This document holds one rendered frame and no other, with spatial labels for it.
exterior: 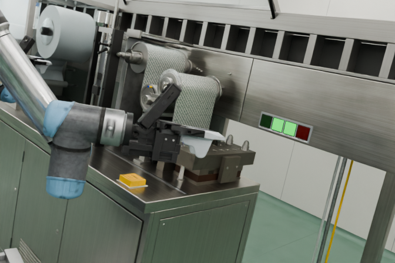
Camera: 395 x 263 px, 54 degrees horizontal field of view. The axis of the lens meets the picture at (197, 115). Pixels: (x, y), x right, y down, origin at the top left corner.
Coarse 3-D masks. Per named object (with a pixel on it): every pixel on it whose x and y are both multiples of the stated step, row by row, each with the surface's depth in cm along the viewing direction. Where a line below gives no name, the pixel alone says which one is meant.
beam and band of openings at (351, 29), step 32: (96, 0) 266; (128, 0) 241; (160, 32) 230; (192, 32) 209; (224, 32) 187; (256, 32) 175; (288, 32) 166; (320, 32) 152; (352, 32) 144; (384, 32) 136; (288, 64) 162; (320, 64) 160; (352, 64) 148; (384, 64) 136
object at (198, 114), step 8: (176, 104) 160; (184, 104) 163; (192, 104) 166; (200, 104) 170; (208, 104) 174; (176, 112) 161; (184, 112) 164; (192, 112) 168; (200, 112) 171; (208, 112) 175; (176, 120) 162; (184, 120) 165; (192, 120) 169; (200, 120) 173; (208, 120) 176; (208, 128) 178
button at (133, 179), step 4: (120, 176) 139; (124, 176) 138; (128, 176) 139; (132, 176) 140; (136, 176) 141; (120, 180) 139; (124, 180) 137; (128, 180) 136; (132, 180) 136; (136, 180) 137; (140, 180) 138; (144, 180) 139; (128, 184) 136; (132, 184) 136; (136, 184) 137; (140, 184) 138; (144, 184) 140
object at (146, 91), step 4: (148, 84) 172; (144, 88) 174; (148, 88) 173; (156, 88) 169; (140, 92) 175; (144, 92) 174; (148, 92) 172; (152, 92) 171; (156, 92) 168; (140, 96) 175; (140, 100) 175; (144, 104) 174
